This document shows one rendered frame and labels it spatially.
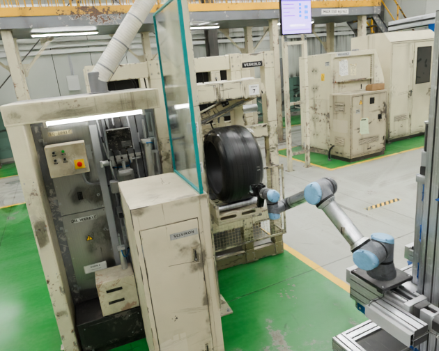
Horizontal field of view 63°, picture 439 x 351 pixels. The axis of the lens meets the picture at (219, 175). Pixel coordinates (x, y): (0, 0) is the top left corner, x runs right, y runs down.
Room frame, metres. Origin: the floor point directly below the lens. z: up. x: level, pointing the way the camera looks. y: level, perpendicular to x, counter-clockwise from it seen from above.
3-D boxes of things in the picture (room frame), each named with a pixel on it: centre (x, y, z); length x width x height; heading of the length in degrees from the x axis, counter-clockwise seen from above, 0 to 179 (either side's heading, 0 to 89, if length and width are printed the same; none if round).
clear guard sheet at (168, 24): (2.03, 0.19, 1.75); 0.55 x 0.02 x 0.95; 20
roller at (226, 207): (2.53, -0.11, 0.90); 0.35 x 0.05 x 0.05; 110
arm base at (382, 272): (1.74, -0.83, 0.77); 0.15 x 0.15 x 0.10
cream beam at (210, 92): (2.98, -0.08, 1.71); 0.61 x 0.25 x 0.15; 110
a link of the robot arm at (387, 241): (1.73, -0.83, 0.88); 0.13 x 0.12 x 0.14; 129
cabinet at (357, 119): (6.85, -2.75, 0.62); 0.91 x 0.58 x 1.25; 113
